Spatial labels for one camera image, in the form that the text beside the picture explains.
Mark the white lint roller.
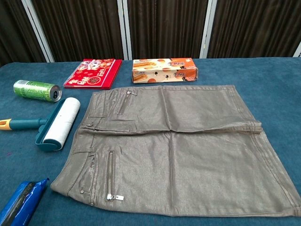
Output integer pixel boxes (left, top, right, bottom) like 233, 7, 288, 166
0, 97, 81, 152

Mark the orange snack box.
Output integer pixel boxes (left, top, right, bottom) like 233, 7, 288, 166
132, 57, 198, 84

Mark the grey shiny skirt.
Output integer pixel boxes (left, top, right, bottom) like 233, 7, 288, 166
50, 84, 301, 217

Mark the red spiral desk calendar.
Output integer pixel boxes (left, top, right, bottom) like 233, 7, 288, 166
63, 58, 123, 90

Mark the dark folding screen panel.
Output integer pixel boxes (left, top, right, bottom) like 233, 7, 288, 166
199, 0, 301, 59
122, 0, 217, 61
0, 0, 55, 68
21, 0, 129, 63

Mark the green drink can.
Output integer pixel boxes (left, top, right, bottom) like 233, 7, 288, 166
13, 80, 62, 103

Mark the blue table cloth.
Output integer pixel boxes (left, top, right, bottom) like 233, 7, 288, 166
0, 57, 301, 226

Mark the blue cookie package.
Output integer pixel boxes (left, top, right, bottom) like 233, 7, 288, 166
0, 178, 50, 226

